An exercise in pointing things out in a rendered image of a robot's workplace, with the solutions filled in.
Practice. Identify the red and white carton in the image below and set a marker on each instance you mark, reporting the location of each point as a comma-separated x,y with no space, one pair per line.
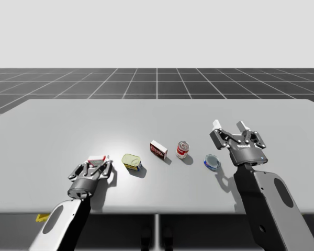
96,160

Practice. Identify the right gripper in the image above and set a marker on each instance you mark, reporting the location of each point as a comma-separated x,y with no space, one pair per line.
247,154

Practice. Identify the green and blue rectangular can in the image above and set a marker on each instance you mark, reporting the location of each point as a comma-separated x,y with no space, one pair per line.
132,162

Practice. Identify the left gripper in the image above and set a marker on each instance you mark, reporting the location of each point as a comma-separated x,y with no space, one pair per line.
83,185

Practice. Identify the blue flat can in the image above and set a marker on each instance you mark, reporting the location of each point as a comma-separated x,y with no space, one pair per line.
212,161

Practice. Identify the red and white can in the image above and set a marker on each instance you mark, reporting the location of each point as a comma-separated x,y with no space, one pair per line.
182,150

